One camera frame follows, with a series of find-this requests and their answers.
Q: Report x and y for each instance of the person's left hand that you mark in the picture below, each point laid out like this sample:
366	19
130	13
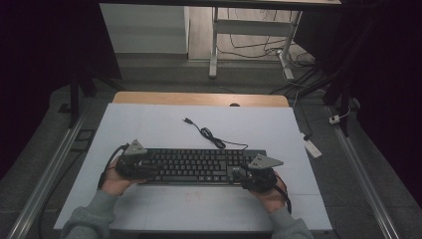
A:
114	184

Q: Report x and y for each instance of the person's right hand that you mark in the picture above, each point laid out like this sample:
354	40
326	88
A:
270	199

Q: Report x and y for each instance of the aluminium rail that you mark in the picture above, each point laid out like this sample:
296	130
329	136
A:
43	186
368	186

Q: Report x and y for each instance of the black computer keyboard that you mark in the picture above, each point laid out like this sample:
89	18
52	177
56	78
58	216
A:
195	166

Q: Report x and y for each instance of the white metal desk frame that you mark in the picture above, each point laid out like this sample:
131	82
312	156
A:
214	43

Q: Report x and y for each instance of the white table cover sheet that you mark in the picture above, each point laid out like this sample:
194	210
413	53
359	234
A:
166	126

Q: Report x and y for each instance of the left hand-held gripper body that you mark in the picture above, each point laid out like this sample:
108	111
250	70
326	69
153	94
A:
132	156

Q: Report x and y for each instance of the white power strip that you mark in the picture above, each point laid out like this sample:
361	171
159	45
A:
312	147

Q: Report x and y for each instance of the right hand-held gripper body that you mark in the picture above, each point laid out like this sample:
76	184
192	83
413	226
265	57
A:
262	172

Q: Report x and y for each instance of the small white adapter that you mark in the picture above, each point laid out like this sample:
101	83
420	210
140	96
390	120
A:
334	119

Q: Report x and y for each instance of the grey cabinet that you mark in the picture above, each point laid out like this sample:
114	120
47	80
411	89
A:
142	30

